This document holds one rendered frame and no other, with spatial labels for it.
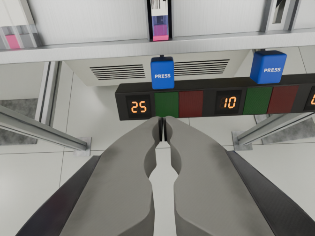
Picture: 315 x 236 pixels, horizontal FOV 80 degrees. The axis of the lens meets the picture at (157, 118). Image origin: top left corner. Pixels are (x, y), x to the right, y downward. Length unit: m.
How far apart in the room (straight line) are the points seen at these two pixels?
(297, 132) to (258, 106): 0.80
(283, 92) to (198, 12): 0.14
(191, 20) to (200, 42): 0.03
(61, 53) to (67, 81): 0.93
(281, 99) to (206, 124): 0.67
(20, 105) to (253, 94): 1.11
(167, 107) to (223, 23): 0.11
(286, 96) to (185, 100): 0.12
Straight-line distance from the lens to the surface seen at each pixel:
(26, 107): 1.18
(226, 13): 0.21
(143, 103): 0.24
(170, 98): 0.23
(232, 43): 0.19
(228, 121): 0.95
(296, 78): 0.29
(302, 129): 1.08
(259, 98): 0.26
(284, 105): 0.28
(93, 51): 0.19
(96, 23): 0.21
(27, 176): 1.09
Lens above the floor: 0.87
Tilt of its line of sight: 72 degrees down
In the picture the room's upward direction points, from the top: 11 degrees counter-clockwise
